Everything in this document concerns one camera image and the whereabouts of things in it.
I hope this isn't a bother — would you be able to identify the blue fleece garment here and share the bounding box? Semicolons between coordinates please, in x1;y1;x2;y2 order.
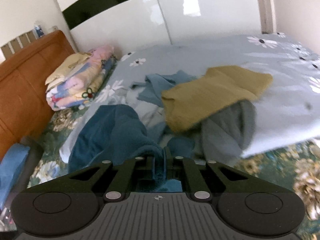
68;105;195;193

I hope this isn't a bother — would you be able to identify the grey sweatshirt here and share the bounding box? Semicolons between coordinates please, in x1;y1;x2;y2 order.
191;100;256;166

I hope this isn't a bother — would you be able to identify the mustard yellow garment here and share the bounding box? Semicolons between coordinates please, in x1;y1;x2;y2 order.
162;66;273;132

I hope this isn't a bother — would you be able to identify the dusty blue cloth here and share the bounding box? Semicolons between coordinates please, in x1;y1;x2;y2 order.
130;70;196;107

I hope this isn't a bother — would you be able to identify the light blue floral duvet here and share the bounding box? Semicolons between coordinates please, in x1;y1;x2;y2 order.
60;34;319;162

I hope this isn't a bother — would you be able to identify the folded pastel patterned quilt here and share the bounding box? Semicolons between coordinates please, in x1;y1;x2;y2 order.
45;45;117;111

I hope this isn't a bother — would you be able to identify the blue fabric beside bed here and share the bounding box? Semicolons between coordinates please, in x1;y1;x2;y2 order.
1;144;30;210

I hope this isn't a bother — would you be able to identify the orange wooden headboard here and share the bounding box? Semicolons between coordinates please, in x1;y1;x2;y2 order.
0;30;74;157

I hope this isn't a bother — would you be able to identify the white glossy wardrobe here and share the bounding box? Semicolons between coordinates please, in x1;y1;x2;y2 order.
57;0;262;56

